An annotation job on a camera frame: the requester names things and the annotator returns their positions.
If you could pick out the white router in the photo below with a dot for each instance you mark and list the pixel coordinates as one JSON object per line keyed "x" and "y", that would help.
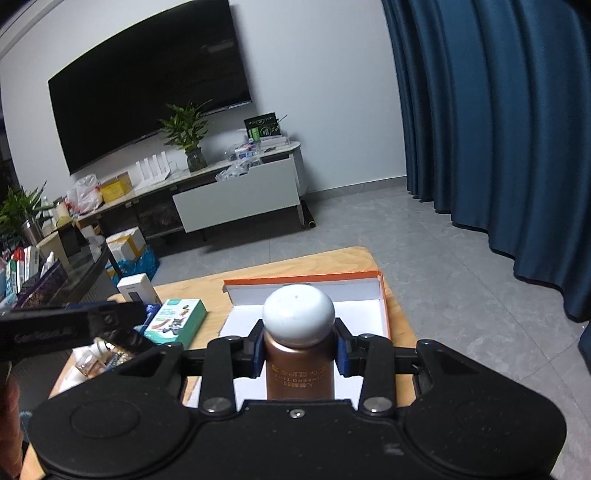
{"x": 153, "y": 170}

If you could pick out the orange white box lid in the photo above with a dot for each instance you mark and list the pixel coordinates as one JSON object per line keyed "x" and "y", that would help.
{"x": 360, "y": 302}

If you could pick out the television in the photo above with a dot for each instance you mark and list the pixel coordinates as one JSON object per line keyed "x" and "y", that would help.
{"x": 119, "y": 91}

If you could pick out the yellow box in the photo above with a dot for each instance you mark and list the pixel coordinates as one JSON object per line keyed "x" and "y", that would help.
{"x": 115, "y": 187}

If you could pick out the person left hand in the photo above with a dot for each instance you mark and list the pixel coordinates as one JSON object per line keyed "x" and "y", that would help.
{"x": 11, "y": 434}

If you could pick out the green black box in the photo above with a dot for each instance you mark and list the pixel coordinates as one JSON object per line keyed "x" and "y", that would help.
{"x": 262, "y": 127}

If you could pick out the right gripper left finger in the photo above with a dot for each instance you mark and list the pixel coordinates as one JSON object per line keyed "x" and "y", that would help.
{"x": 247, "y": 353}

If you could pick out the black round table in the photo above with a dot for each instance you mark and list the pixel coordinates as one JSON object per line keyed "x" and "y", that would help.
{"x": 87, "y": 282}

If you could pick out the white tv cabinet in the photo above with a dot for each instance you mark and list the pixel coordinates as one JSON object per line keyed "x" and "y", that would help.
{"x": 194, "y": 201}

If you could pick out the teal bandage box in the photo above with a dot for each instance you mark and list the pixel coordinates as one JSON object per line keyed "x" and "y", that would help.
{"x": 177, "y": 321}

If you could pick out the purple tray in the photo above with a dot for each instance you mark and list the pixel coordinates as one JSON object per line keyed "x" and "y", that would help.
{"x": 44, "y": 288}

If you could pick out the left potted plant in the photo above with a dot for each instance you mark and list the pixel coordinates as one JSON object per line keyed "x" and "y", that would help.
{"x": 18, "y": 206}

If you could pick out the white charger box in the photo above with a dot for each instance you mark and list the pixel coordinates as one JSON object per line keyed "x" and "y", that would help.
{"x": 138, "y": 288}

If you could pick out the potted plant on cabinet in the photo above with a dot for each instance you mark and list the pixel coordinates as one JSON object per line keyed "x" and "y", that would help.
{"x": 185, "y": 128}

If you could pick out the white plastic bag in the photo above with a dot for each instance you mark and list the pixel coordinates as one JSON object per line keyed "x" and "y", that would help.
{"x": 84, "y": 197}

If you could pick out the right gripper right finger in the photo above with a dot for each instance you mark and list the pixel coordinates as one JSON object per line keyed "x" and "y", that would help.
{"x": 351, "y": 352}

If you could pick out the small glass bottle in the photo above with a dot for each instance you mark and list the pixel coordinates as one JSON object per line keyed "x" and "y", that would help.
{"x": 97, "y": 358}

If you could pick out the bronze bottle white cap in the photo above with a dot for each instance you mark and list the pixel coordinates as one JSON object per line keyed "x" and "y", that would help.
{"x": 298, "y": 337}

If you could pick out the white yellow carton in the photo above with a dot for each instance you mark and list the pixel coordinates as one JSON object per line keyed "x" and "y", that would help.
{"x": 126, "y": 245}

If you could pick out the blue curtain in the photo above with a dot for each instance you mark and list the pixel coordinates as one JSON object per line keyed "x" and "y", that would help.
{"x": 495, "y": 99}

